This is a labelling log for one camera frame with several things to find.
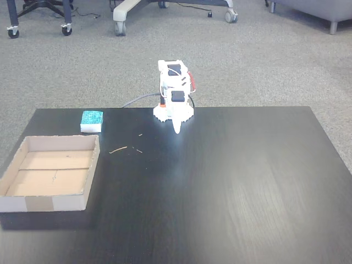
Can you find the black cart frame with casters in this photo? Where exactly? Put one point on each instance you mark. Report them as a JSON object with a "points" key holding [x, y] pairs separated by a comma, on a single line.
{"points": [[66, 16]]}

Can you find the long thin cardboard scrap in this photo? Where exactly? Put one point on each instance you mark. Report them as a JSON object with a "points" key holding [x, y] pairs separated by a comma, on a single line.
{"points": [[118, 149]]}

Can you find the black office chair base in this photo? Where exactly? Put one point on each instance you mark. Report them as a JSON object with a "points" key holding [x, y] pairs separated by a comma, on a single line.
{"points": [[41, 4]]}

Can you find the beige chair base with casters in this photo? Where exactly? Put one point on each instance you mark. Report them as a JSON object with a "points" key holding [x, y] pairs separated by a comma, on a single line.
{"points": [[121, 12]]}

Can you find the green and white block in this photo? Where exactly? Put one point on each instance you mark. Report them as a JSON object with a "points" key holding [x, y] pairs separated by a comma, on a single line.
{"points": [[92, 118]]}

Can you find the shallow cardboard box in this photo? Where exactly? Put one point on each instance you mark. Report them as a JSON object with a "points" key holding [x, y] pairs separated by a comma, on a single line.
{"points": [[41, 203]]}

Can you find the grey sofa with metal legs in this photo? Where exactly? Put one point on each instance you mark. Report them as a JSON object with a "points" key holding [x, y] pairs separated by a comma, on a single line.
{"points": [[316, 8]]}

